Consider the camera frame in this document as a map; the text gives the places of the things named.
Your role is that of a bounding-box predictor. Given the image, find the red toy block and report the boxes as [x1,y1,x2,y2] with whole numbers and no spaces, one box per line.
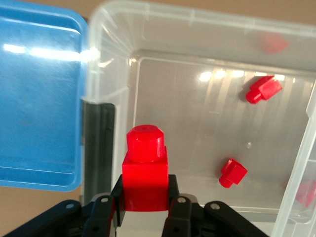
[121,123,169,213]
[245,75,283,105]
[282,178,316,209]
[218,158,248,189]

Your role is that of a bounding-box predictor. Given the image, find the clear plastic storage box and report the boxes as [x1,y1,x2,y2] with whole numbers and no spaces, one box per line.
[80,0,316,237]

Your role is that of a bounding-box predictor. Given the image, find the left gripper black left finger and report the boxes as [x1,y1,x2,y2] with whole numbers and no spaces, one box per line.
[0,173,127,237]

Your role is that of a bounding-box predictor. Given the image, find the clear ribbed plastic lid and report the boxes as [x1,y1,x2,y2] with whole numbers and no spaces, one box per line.
[271,79,316,237]

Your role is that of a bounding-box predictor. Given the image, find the blue plastic tray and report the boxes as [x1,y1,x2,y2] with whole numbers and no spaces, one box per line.
[0,0,89,193]

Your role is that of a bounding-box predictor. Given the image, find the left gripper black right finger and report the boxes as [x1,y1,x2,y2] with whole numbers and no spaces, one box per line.
[161,174,272,237]

